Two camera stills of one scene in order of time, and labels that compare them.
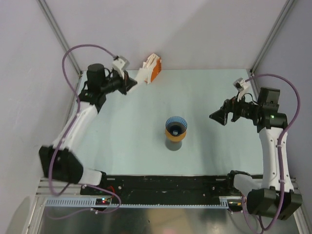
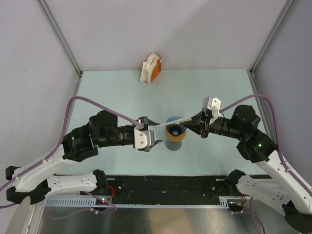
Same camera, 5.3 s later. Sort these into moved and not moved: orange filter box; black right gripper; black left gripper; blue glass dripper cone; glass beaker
Moved: black right gripper; black left gripper
Not moved: glass beaker; blue glass dripper cone; orange filter box
